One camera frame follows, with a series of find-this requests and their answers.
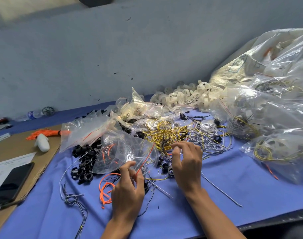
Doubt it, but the black round object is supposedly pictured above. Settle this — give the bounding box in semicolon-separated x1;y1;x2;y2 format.
75;0;115;8

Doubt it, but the person's right forearm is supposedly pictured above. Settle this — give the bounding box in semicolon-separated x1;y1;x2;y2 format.
185;187;247;239

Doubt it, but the heap of plastic bags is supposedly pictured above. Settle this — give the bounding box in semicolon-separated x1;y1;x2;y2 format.
114;87;178;130

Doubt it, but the stack of plastic bags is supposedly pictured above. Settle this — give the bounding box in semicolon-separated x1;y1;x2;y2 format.
59;111;121;153

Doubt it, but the red wire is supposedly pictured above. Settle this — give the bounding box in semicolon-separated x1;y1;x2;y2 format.
263;163;280;181

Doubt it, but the black round wheel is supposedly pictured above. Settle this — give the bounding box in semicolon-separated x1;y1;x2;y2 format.
41;106;57;118

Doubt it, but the pile of yellow wires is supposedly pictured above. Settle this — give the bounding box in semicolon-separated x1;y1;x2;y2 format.
144;121;190;153

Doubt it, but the pile of large plastic bags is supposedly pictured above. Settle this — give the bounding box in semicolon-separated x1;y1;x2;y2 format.
208;28;303;186

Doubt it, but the brown cardboard sheet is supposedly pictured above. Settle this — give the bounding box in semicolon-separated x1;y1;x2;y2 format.
0;136;64;238

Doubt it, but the pile of black plastic rings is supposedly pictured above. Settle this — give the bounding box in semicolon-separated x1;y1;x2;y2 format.
69;136;178;186

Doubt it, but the orange tie bundle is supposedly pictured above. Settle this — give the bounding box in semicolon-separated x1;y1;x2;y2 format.
25;128;71;142

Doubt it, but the red-zip plastic bag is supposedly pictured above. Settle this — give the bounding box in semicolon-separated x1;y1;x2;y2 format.
92;129;158;176

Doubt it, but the white paper sheet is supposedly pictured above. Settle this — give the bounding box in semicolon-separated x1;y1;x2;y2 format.
0;152;37;221

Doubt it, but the clear plastic water bottle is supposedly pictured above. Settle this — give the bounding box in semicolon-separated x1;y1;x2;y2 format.
14;110;43;122

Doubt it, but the grey wire bundle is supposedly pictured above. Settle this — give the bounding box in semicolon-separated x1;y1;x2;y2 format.
59;164;89;239

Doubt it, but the person's left hand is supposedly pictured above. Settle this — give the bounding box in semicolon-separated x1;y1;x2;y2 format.
111;161;146;222

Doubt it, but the white handheld device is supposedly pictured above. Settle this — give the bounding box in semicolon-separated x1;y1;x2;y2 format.
35;133;51;153

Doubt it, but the orange wire loop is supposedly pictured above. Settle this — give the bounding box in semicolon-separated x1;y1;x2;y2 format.
98;172;123;210

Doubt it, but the person's right hand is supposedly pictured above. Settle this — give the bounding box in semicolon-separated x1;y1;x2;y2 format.
170;142;204;195

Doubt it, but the blue cloth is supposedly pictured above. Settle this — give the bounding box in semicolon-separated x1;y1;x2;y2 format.
0;94;303;239

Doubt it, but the black smartphone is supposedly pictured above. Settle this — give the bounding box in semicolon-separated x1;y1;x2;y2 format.
0;162;36;210

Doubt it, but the pile of white plastic wheels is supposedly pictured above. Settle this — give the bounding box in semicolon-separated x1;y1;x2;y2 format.
151;79;228;113

